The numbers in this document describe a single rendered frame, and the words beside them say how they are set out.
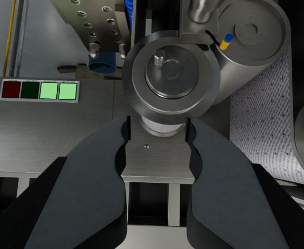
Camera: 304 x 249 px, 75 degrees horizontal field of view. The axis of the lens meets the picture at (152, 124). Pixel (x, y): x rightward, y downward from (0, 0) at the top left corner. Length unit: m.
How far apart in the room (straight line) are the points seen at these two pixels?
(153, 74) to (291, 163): 0.24
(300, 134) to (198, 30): 0.21
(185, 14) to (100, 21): 0.34
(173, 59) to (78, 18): 0.37
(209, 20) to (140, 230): 0.56
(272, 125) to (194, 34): 0.20
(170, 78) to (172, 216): 0.45
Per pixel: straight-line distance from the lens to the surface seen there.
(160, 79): 0.28
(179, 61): 0.30
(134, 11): 0.37
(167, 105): 0.28
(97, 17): 0.59
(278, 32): 0.39
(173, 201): 0.64
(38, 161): 0.71
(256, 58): 0.35
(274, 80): 0.40
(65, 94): 0.69
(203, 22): 0.31
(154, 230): 0.66
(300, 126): 0.36
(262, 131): 0.42
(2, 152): 0.77
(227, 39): 0.26
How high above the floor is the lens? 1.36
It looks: 8 degrees down
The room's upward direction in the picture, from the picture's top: 178 degrees counter-clockwise
